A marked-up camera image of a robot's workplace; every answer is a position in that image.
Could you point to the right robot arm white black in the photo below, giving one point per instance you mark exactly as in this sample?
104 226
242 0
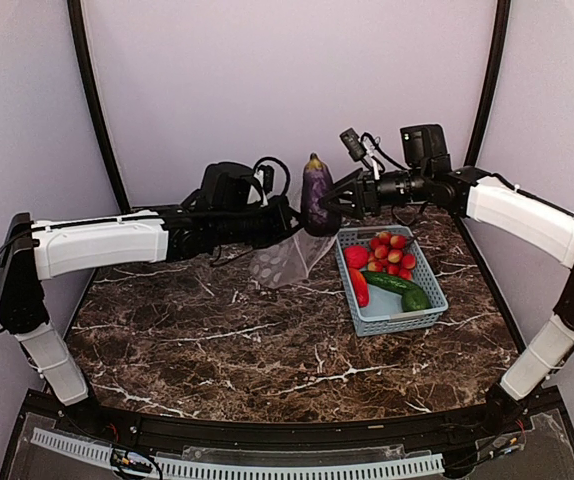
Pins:
488 198

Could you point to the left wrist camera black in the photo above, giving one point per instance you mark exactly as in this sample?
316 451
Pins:
226 186

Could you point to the white slotted cable duct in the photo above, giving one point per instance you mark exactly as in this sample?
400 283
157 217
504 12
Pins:
212 463

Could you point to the light blue plastic basket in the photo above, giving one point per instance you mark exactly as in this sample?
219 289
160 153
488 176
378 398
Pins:
385 311

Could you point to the black right frame post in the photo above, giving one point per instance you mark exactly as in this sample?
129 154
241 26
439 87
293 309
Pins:
492 72

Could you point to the green toy cucumber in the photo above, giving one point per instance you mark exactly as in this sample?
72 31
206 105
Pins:
413 297

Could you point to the red toy berry bunch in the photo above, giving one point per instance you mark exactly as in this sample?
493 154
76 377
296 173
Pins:
392 254

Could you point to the black left frame post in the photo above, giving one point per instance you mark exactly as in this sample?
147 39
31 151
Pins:
93 101

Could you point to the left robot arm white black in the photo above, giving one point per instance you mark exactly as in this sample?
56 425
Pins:
36 251

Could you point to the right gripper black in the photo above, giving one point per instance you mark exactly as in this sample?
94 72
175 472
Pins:
365 191

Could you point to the purple toy eggplant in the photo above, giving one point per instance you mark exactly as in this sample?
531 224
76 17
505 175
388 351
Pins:
316 183

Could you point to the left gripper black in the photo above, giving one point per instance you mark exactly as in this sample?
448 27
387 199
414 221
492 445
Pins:
284 212

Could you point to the clear dotted zip top bag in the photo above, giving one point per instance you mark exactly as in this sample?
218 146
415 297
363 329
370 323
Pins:
290 261

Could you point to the red round toy fruit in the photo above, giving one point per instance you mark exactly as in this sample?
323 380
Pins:
356 256

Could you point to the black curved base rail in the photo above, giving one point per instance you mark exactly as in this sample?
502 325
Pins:
538 444

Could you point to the black frame post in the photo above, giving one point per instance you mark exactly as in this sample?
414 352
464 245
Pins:
93 101
492 72

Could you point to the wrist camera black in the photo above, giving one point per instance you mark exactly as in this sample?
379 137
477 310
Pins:
226 186
425 149

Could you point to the red toy chili pepper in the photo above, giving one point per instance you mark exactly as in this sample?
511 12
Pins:
360 287

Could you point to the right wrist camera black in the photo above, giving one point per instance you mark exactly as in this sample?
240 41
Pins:
425 149

